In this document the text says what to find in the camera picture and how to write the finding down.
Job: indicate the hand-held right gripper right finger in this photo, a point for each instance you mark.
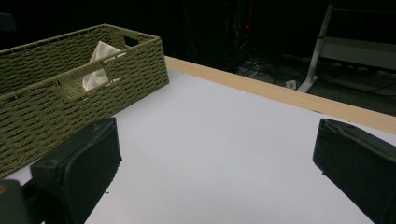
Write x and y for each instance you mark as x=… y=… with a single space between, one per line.
x=358 y=161

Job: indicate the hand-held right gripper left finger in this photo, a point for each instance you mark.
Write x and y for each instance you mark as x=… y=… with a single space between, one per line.
x=84 y=165

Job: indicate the green woven basket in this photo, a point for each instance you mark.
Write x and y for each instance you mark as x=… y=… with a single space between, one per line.
x=46 y=90

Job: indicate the white cloth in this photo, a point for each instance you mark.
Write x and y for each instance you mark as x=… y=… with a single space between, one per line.
x=98 y=70

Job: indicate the white power plug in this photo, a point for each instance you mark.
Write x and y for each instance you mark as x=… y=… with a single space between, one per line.
x=290 y=84

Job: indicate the white metal stand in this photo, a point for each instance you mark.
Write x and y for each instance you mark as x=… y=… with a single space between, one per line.
x=330 y=53

